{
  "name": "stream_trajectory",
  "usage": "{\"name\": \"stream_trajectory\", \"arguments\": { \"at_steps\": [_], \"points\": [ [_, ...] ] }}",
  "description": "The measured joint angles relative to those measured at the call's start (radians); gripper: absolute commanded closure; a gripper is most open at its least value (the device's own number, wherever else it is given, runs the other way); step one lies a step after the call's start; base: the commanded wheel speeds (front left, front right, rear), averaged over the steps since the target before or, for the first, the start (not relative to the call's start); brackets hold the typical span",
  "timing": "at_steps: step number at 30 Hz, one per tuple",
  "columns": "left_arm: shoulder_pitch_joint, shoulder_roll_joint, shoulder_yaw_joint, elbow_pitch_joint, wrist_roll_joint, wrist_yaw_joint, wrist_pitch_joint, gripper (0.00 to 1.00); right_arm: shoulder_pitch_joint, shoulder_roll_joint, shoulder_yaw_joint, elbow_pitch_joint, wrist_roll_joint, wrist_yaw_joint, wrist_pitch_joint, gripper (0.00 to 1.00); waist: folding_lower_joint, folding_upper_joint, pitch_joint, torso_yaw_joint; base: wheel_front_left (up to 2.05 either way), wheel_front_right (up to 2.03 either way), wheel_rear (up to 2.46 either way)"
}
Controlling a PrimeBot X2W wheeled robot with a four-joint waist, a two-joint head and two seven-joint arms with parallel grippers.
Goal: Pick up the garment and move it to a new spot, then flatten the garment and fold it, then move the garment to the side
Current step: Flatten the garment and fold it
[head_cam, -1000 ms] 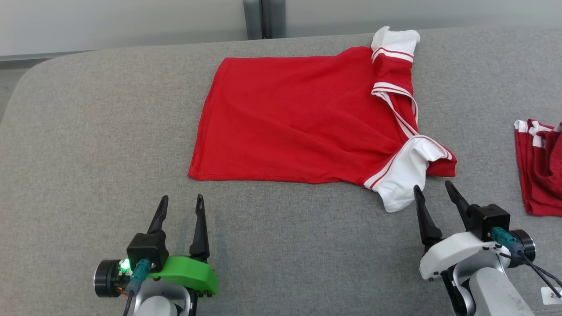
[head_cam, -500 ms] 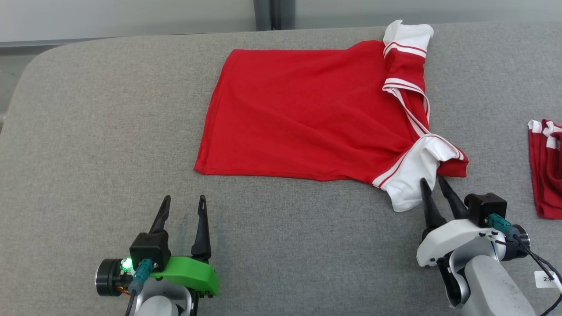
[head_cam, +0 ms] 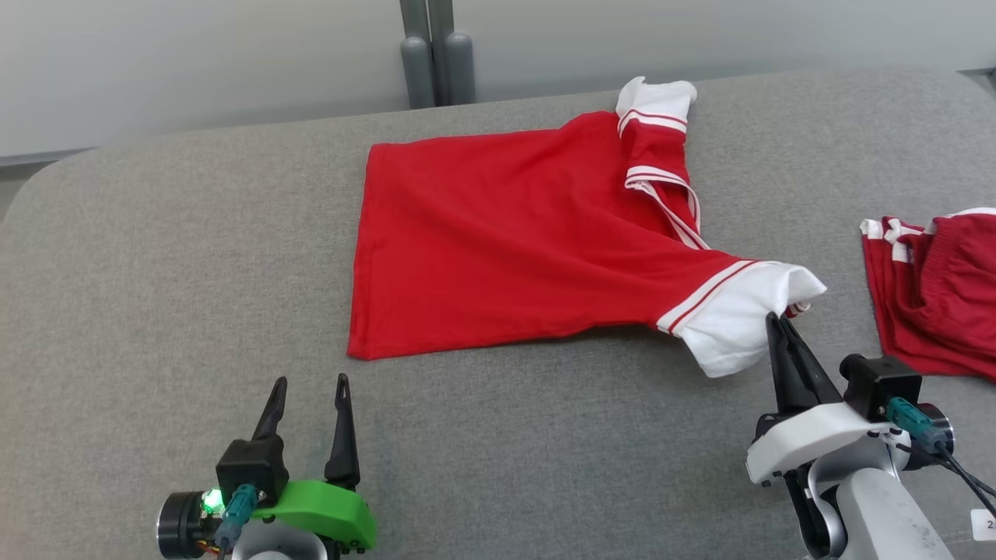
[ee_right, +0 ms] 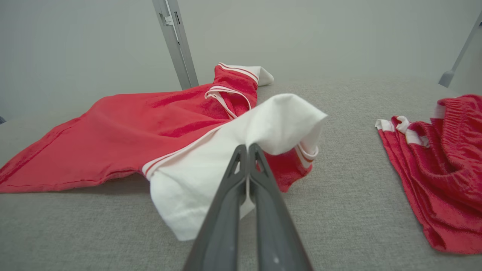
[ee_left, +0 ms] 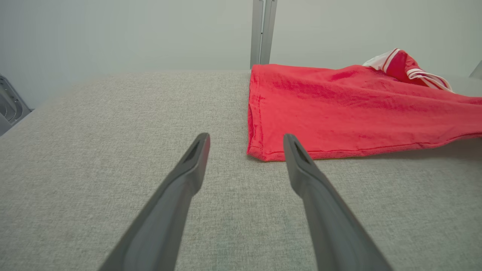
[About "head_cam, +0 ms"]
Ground grey wall baseboard strip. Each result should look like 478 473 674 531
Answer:
0 148 98 168

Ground red shorts with white stripes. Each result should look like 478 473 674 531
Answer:
859 207 996 382

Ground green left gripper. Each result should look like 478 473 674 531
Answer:
251 373 379 551

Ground red and white jersey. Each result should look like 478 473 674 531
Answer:
346 75 828 379

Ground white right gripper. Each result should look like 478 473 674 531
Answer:
745 313 911 487

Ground left camera cable teal plug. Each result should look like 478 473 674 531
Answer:
214 484 259 560

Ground camera cable teal plug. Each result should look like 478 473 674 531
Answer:
214 484 259 560
886 397 996 518

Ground right camera cable teal plug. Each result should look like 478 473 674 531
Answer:
886 397 996 518

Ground grey metal partition post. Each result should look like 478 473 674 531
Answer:
398 0 435 110
428 0 476 106

